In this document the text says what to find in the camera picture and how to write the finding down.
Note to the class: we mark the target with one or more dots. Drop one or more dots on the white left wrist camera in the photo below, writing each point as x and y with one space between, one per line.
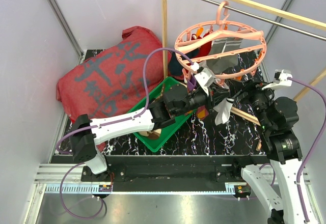
205 79

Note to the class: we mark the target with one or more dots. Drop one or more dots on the pink round clip hanger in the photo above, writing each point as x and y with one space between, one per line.
197 35

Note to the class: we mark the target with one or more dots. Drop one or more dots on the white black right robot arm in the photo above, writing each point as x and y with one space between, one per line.
277 116

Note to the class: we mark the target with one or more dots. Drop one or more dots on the wooden drying rack frame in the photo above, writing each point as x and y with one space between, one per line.
279 13

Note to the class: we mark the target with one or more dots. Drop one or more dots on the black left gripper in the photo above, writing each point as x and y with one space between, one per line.
219 94

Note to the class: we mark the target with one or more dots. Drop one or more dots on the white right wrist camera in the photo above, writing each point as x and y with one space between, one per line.
280 79

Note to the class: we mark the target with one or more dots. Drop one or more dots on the purple striped sock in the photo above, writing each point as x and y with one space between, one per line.
202 112

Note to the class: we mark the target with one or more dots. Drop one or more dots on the grey sock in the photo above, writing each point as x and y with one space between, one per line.
223 45

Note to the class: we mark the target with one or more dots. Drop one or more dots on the green plastic tray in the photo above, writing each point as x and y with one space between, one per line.
155 144

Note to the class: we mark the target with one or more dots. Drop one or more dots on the metal hanging rod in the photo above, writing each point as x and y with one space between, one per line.
272 22

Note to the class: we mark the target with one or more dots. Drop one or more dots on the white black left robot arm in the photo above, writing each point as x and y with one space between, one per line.
176 101

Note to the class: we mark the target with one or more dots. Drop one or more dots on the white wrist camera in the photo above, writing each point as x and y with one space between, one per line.
205 79
280 79

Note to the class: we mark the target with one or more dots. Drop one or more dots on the red printed cloth sack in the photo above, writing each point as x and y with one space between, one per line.
115 80

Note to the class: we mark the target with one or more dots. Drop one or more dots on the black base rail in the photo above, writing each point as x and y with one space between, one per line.
199 174

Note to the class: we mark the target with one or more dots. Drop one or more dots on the white black-striped sock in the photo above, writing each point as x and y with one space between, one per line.
223 110

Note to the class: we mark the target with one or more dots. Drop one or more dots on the red christmas sock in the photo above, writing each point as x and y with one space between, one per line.
204 49

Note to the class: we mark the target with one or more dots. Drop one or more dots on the brown argyle sock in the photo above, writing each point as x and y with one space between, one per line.
152 135

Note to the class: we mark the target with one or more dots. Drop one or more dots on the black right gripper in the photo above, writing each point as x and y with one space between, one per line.
253 84

